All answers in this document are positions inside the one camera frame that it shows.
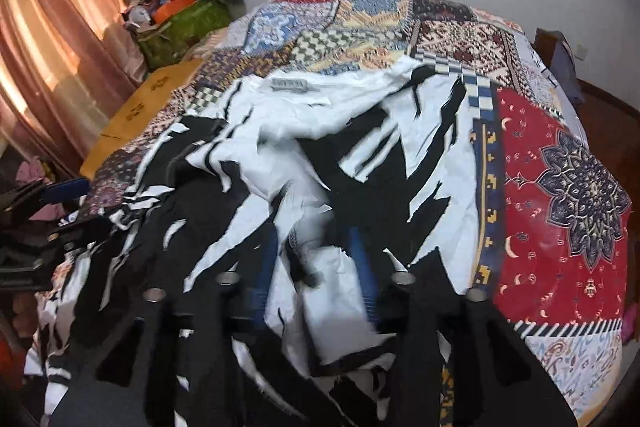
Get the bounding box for dark blue clothes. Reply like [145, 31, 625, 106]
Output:
[535, 27, 586, 105]

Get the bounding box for brown wooden headboard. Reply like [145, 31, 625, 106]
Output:
[575, 77, 640, 168]

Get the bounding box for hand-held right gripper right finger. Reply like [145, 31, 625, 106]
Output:
[345, 227, 578, 427]

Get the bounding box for black and white shirt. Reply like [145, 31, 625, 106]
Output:
[22, 57, 496, 427]

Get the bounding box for pink clothing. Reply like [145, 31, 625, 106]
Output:
[15, 159, 66, 220]

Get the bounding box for pink curtain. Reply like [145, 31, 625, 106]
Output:
[0, 0, 146, 178]

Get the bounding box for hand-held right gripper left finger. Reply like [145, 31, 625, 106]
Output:
[47, 222, 281, 427]

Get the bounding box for colourful patchwork blanket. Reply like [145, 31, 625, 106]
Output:
[25, 0, 633, 427]

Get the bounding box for yellow wooden folding table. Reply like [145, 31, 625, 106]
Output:
[80, 59, 211, 180]

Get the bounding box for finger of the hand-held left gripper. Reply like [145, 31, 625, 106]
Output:
[45, 218, 118, 254]
[0, 177, 90, 214]

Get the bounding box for green bag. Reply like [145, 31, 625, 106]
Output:
[135, 0, 236, 70]

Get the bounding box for orange box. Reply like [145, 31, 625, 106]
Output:
[152, 0, 198, 22]

